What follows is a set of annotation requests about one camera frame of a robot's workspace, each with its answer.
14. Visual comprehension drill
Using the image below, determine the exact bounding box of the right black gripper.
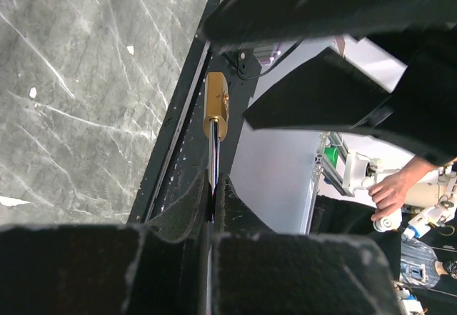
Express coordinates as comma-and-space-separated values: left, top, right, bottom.
243, 29, 456, 166

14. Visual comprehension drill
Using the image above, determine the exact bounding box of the aluminium frame rail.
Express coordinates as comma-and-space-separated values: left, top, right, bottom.
311, 131, 348, 196

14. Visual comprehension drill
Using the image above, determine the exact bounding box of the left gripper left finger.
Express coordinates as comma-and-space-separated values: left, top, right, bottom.
1, 172, 210, 314

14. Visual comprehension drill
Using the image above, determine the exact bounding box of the person's hand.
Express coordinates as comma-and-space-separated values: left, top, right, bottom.
368, 156, 437, 221

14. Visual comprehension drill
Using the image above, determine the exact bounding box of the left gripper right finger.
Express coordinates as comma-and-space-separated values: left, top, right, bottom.
211, 174, 400, 314

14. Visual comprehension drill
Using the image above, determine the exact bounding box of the white teleoperation device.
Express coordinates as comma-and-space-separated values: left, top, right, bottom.
343, 150, 456, 239

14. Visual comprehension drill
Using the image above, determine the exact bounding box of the small brass long-shackle padlock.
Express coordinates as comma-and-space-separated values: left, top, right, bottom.
203, 72, 229, 222

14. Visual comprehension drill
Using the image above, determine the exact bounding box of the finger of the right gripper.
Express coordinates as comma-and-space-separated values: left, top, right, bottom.
201, 0, 456, 49

